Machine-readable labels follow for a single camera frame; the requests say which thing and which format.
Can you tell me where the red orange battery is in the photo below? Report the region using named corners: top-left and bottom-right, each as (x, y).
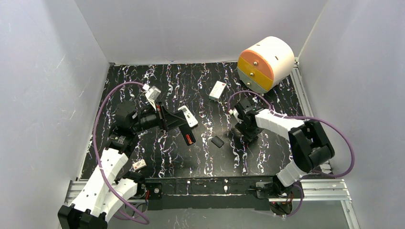
top-left (186, 135), bottom-right (194, 144)

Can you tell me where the beige remote control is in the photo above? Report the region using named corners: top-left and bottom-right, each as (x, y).
top-left (178, 105), bottom-right (198, 128)

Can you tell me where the black remote battery cover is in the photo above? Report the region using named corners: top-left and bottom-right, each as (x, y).
top-left (211, 136), bottom-right (224, 148)

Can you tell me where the black cylindrical remote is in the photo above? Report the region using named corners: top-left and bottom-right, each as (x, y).
top-left (179, 122), bottom-right (196, 146)

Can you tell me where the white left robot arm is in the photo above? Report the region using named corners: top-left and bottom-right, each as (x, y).
top-left (58, 101), bottom-right (195, 229)

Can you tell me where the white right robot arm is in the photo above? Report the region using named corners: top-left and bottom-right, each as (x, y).
top-left (232, 99), bottom-right (335, 196)

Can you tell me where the white remote with red button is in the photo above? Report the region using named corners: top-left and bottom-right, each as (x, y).
top-left (209, 81), bottom-right (226, 102)

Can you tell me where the small white red remote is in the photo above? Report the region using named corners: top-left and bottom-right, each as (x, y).
top-left (132, 159), bottom-right (147, 171)

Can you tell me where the round drawer cabinet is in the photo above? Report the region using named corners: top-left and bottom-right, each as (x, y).
top-left (237, 36), bottom-right (295, 94)

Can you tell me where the black base bar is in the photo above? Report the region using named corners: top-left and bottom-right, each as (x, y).
top-left (139, 175), bottom-right (304, 211)

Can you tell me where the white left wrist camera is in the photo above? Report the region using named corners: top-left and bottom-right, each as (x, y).
top-left (142, 84), bottom-right (161, 107)

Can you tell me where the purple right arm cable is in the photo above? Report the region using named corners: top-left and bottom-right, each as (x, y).
top-left (227, 91), bottom-right (356, 219)

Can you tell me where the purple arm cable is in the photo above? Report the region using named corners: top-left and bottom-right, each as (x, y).
top-left (227, 91), bottom-right (356, 219)
top-left (92, 81), bottom-right (151, 226)

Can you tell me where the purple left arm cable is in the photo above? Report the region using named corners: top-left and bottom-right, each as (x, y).
top-left (92, 81), bottom-right (151, 226)

